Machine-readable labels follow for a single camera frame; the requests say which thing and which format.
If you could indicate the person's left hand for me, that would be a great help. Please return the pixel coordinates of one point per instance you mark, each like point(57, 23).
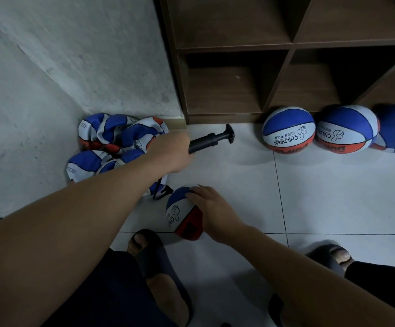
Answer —
point(169, 152)

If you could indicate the person's right hand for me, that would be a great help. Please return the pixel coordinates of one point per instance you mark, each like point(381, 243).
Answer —
point(218, 214)

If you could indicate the black hand pump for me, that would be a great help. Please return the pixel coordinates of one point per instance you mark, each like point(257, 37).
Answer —
point(208, 141)

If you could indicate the brown wooden cubby shelf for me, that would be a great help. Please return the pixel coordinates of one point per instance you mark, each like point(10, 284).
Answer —
point(231, 34)

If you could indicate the person's left forearm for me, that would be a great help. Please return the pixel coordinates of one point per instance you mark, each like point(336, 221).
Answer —
point(51, 245)

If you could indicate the person's right forearm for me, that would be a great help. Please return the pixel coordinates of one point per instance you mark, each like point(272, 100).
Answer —
point(320, 282)

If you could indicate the person's left foot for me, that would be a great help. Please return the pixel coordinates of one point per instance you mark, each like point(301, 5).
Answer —
point(167, 296)

